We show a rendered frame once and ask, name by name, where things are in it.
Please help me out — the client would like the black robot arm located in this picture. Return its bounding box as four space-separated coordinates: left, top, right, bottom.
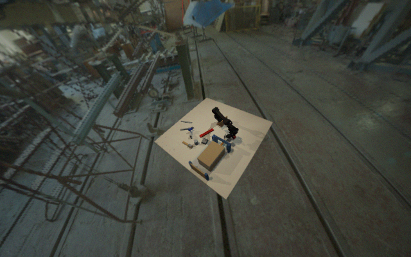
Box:
212 107 239 134

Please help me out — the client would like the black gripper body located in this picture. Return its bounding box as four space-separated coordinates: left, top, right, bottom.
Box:
226 129 233 139

